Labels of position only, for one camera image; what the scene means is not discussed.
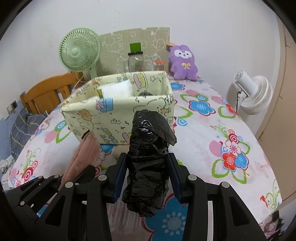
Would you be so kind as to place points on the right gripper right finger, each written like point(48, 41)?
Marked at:
point(211, 207)

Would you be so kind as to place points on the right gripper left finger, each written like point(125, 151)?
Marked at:
point(79, 211)

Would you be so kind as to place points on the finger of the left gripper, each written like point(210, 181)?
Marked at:
point(81, 181)
point(32, 196)

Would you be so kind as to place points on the pink wet wipes pack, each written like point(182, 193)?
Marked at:
point(86, 154)

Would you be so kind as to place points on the clear plastic bag roll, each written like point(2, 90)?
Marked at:
point(124, 224)

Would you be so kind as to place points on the black plastic bag roll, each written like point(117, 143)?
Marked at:
point(148, 176)

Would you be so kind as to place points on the white tissue pack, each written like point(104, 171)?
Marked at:
point(121, 89)

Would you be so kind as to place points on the grey sock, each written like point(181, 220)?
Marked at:
point(145, 93)

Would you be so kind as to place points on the crumpled white grey cloth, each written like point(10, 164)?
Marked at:
point(6, 164)

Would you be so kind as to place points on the yellow cartoon fabric box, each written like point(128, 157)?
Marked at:
point(110, 119)

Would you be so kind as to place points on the floral tablecloth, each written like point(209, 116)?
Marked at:
point(212, 142)

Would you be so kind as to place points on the grey plaid pillow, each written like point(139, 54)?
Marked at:
point(23, 128)

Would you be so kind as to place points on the wooden bed headboard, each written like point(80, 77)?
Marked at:
point(49, 93)

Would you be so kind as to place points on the beige door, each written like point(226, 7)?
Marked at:
point(276, 134)

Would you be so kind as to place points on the green desk fan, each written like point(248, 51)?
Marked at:
point(80, 50)

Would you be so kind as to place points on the white standing fan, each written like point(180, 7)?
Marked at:
point(253, 98)

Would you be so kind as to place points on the toothpick jar orange lid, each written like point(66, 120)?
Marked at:
point(159, 65)

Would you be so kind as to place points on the green plastic cup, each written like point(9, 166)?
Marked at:
point(135, 48)

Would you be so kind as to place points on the green patterned board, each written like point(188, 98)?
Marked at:
point(117, 47)

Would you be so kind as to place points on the purple plush bunny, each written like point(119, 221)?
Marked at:
point(182, 62)

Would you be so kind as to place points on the wall power socket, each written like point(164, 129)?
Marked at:
point(11, 108)

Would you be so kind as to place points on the glass jar with handle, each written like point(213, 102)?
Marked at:
point(134, 63)

